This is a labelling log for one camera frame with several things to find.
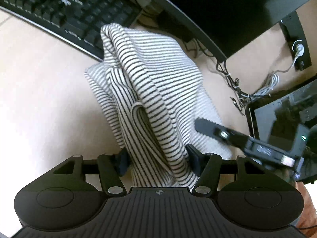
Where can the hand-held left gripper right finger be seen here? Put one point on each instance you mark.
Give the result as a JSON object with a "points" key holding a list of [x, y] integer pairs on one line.
{"points": [[194, 160]]}

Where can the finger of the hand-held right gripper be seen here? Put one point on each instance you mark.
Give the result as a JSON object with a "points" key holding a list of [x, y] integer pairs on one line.
{"points": [[213, 129]]}

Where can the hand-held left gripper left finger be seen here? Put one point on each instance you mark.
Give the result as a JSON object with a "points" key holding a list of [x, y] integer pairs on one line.
{"points": [[122, 162]]}

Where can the black white striped garment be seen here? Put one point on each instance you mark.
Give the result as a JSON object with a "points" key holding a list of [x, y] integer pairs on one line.
{"points": [[148, 84]]}

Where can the person's right forearm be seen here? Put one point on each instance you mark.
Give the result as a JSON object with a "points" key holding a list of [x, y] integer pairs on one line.
{"points": [[309, 200]]}

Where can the white computer case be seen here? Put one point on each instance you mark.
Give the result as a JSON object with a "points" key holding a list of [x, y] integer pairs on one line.
{"points": [[272, 114]]}

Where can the black computer monitor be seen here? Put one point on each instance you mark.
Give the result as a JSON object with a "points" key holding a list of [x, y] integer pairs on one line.
{"points": [[223, 12]]}

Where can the black keyboard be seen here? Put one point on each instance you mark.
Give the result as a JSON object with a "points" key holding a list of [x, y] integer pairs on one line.
{"points": [[62, 7]]}

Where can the black power socket rail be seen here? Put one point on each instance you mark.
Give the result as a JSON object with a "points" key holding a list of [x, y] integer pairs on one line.
{"points": [[292, 29]]}

